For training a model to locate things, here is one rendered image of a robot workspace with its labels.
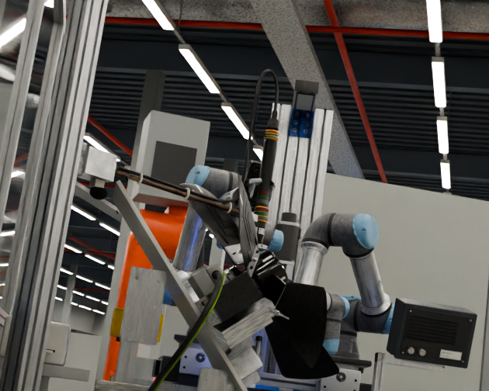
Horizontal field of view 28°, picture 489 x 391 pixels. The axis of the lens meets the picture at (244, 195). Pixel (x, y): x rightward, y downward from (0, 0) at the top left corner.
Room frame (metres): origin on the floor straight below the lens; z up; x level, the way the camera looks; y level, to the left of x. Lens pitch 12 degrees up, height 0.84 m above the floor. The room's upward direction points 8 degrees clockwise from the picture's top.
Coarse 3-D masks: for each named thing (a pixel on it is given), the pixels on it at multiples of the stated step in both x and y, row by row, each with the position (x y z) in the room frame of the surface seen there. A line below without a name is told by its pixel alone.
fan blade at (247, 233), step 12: (240, 180) 2.53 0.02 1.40; (240, 192) 2.48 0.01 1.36; (240, 204) 2.46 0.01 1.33; (240, 216) 2.44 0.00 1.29; (252, 216) 2.63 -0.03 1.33; (240, 228) 2.44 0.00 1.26; (252, 228) 2.61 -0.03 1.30; (240, 240) 2.47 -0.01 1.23; (252, 240) 2.63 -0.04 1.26; (252, 252) 2.65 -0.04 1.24
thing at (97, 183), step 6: (90, 180) 2.45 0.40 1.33; (96, 180) 2.43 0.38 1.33; (90, 186) 2.45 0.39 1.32; (96, 186) 2.44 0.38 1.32; (102, 186) 2.45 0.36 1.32; (90, 192) 2.44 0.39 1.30; (96, 192) 2.44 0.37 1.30; (102, 192) 2.44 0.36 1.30; (96, 198) 2.45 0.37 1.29; (102, 198) 2.45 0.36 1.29
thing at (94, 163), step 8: (88, 152) 2.38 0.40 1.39; (96, 152) 2.40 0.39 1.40; (104, 152) 2.41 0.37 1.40; (80, 160) 2.38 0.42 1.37; (88, 160) 2.38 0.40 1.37; (96, 160) 2.40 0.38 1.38; (104, 160) 2.42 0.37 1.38; (112, 160) 2.43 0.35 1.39; (80, 168) 2.38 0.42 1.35; (88, 168) 2.39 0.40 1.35; (96, 168) 2.40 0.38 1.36; (104, 168) 2.42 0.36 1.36; (112, 168) 2.43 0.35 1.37; (80, 176) 2.43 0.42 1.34; (88, 176) 2.42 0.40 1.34; (96, 176) 2.41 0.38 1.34; (104, 176) 2.42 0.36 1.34; (112, 176) 2.44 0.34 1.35
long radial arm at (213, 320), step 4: (204, 296) 2.39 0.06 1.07; (200, 300) 2.46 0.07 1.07; (204, 300) 2.41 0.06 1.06; (196, 304) 2.56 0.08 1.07; (200, 304) 2.50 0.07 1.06; (204, 304) 2.44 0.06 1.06; (200, 308) 2.53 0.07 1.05; (200, 312) 2.57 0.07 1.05; (212, 312) 2.40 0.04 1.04; (212, 316) 2.44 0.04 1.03; (216, 316) 2.38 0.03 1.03; (208, 320) 2.53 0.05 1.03; (212, 320) 2.48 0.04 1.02; (216, 320) 2.42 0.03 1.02; (208, 324) 2.57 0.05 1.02; (212, 324) 2.51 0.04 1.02
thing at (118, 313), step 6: (114, 312) 3.12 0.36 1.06; (120, 312) 3.12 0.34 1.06; (114, 318) 3.12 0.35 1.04; (120, 318) 3.12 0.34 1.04; (162, 318) 3.14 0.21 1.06; (114, 324) 3.12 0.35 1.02; (120, 324) 3.12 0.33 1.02; (162, 324) 3.14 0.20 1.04; (114, 330) 3.12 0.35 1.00; (114, 336) 3.15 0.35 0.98
